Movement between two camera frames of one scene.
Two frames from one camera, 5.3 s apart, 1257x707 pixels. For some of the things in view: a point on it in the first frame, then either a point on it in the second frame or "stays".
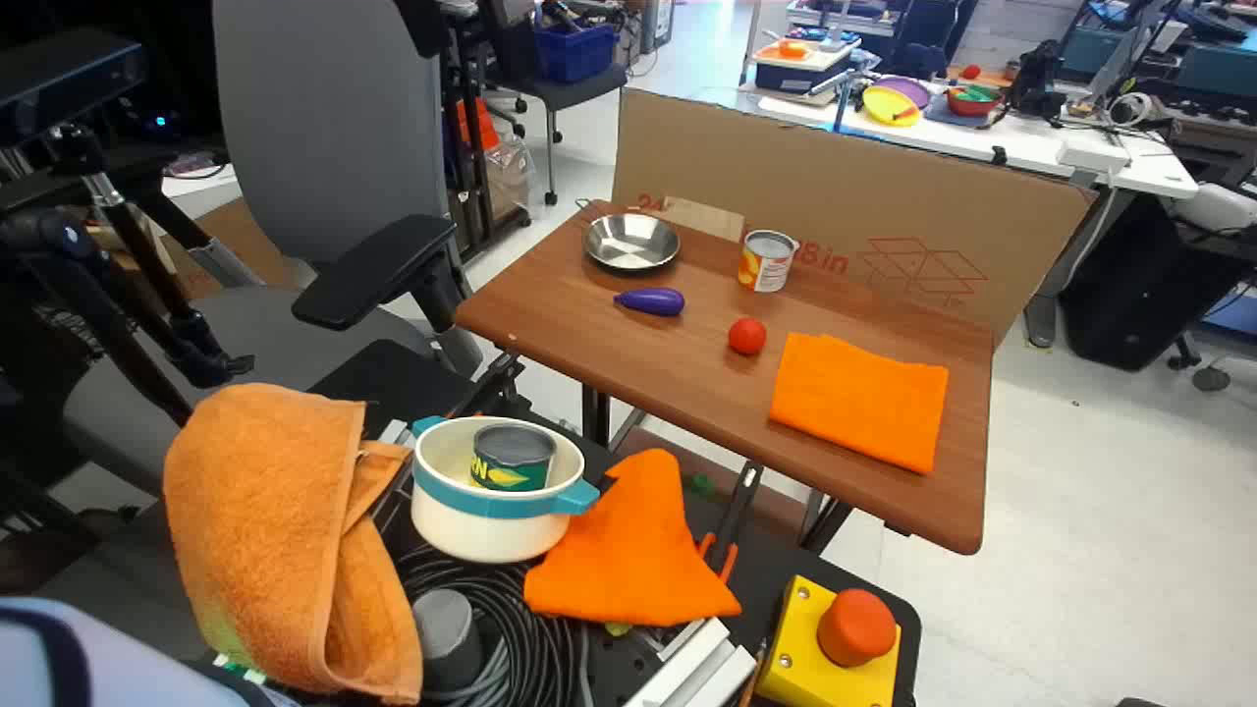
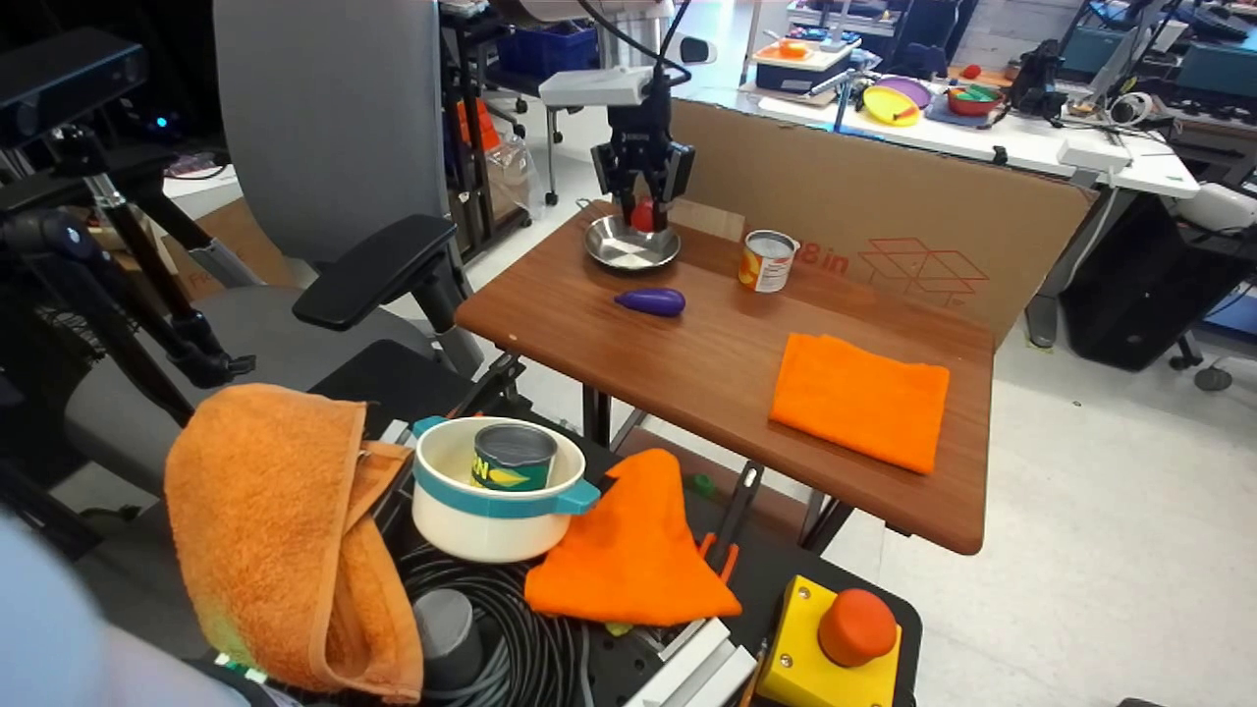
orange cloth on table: [862, 397] stays
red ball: [750, 334] -> [644, 213]
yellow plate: [886, 103] stays
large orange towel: [264, 500] stays
